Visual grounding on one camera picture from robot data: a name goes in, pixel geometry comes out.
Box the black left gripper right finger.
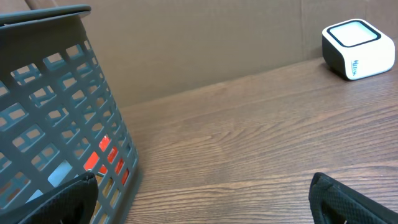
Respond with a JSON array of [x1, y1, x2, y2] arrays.
[[308, 172, 397, 224]]

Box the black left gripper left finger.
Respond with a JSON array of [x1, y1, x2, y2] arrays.
[[1, 172, 99, 224]]

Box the teal wipes packet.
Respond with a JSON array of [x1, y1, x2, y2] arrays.
[[26, 160, 72, 202]]

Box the orange pasta packet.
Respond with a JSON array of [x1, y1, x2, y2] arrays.
[[83, 135, 130, 186]]

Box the white barcode scanner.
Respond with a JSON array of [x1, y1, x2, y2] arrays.
[[322, 19, 396, 80]]

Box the grey plastic shopping basket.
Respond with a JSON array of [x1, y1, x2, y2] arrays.
[[1, 4, 141, 223]]

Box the cardboard back panel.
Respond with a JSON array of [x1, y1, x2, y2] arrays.
[[0, 0, 398, 108]]

